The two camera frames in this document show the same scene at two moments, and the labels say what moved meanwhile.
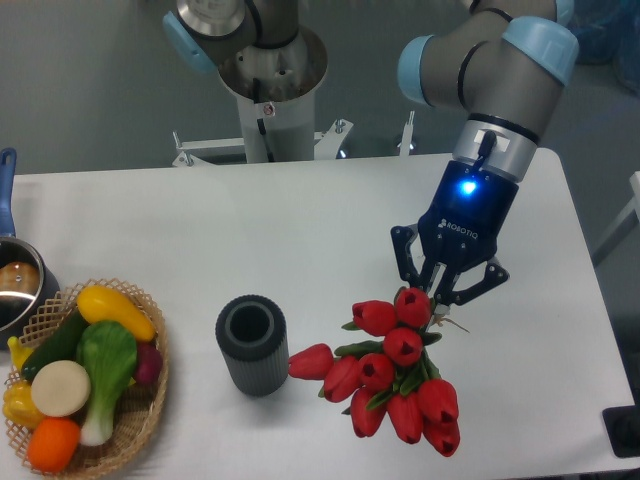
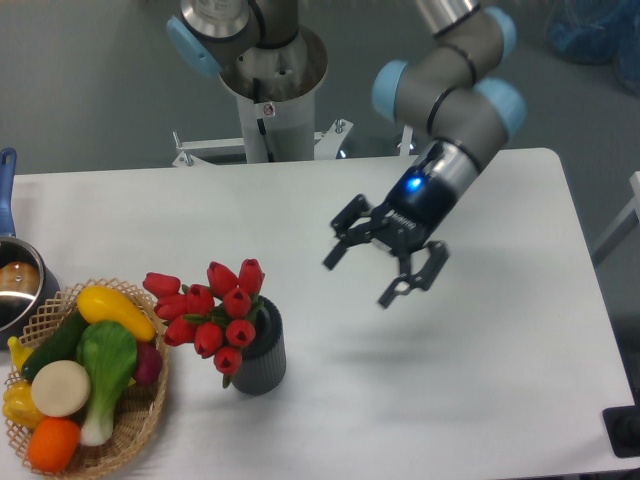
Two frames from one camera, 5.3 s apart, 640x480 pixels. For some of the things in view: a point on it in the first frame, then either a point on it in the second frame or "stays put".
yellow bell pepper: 18,406 stays put
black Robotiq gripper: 469,217 to 402,225
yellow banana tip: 19,352 stays put
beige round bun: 61,388 stays put
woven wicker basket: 138,409 stays put
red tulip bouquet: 389,377 to 217,322
